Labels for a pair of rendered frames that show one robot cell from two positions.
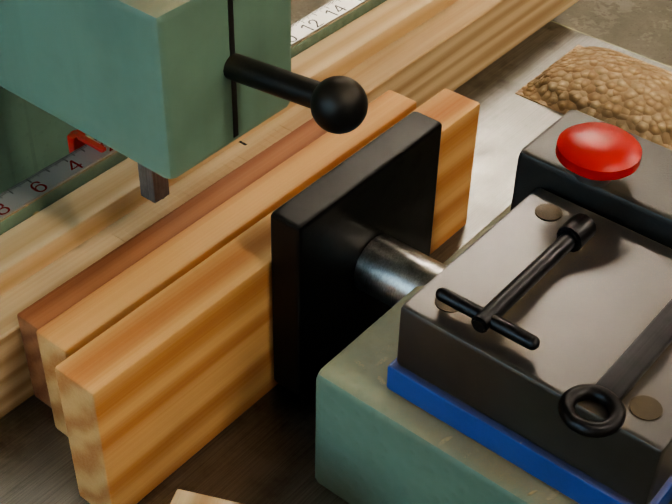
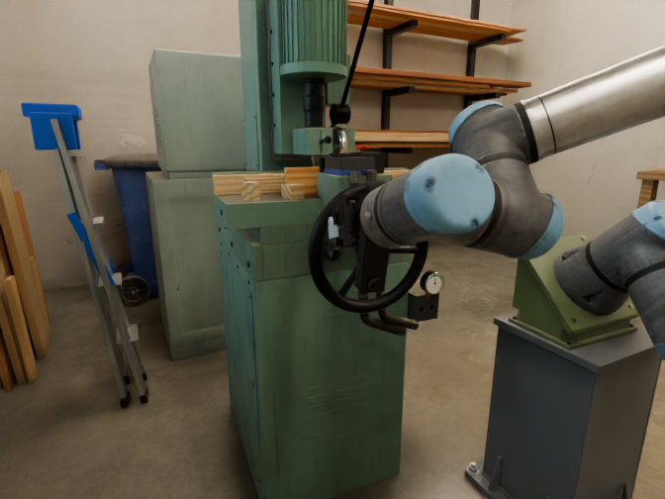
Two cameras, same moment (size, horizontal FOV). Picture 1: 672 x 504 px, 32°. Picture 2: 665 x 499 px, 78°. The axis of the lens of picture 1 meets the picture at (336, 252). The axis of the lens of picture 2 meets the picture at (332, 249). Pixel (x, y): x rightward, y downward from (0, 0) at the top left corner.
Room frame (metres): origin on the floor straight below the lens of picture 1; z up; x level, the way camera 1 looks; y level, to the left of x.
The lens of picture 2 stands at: (-0.61, -0.52, 1.03)
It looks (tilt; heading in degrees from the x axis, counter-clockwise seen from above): 14 degrees down; 28
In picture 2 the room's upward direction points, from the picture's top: straight up
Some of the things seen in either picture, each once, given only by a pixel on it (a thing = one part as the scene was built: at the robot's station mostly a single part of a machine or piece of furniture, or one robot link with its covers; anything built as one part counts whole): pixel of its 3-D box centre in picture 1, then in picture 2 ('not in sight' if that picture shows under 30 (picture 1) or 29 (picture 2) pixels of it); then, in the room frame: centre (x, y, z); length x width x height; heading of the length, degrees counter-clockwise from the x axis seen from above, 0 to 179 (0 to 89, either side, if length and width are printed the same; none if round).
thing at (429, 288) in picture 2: not in sight; (430, 284); (0.48, -0.25, 0.65); 0.06 x 0.04 x 0.08; 142
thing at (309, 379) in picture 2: not in sight; (303, 348); (0.48, 0.17, 0.36); 0.58 x 0.45 x 0.71; 52
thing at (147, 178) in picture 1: (150, 147); not in sight; (0.40, 0.08, 0.97); 0.01 x 0.01 x 0.05; 52
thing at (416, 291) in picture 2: not in sight; (416, 300); (0.52, -0.19, 0.58); 0.12 x 0.08 x 0.08; 52
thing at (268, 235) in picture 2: not in sight; (323, 222); (0.37, 0.03, 0.82); 0.40 x 0.21 x 0.04; 142
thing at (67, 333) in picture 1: (251, 251); not in sight; (0.39, 0.04, 0.93); 0.22 x 0.02 x 0.06; 142
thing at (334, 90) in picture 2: not in sight; (333, 81); (0.66, 0.15, 1.23); 0.09 x 0.08 x 0.15; 52
